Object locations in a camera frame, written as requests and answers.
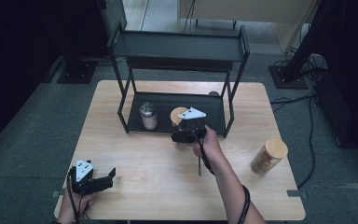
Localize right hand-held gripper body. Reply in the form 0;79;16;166
174;106;208;145

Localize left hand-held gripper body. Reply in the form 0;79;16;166
66;159;97;196

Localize wooden-lid jar fine brown contents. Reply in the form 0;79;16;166
169;106;190;128

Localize steel-lid glass jar white contents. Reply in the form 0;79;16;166
138;101;158;131

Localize black metal two-tier rack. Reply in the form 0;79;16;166
106;24;251;139

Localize wooden-lid jar chunky orange contents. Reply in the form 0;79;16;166
249;137;290;177

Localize person's left hand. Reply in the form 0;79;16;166
57;188;97;224

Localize person's right hand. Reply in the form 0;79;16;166
191;124;224;164

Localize black stand with square base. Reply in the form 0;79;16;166
56;46;99;85

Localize black stand with slanted pole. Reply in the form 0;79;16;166
268;0;334;91

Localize black upright panel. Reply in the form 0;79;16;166
96;0;129;48

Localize beige cabinet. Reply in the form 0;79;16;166
176;0;320;53

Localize dark curtain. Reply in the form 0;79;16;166
318;0;358;155
0;0;106;157

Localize dark box on floor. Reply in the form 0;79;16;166
314;72;357;148

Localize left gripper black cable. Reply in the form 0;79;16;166
65;167;88;224

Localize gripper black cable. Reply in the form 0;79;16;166
65;167;88;224
189;128;252;224

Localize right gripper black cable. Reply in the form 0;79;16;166
189;128;252;224

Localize black metal frame legs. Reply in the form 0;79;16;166
194;18;238;31

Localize long black floor cable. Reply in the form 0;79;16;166
269;92;319;190

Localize tangle of floor cables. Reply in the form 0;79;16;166
274;46;329;82

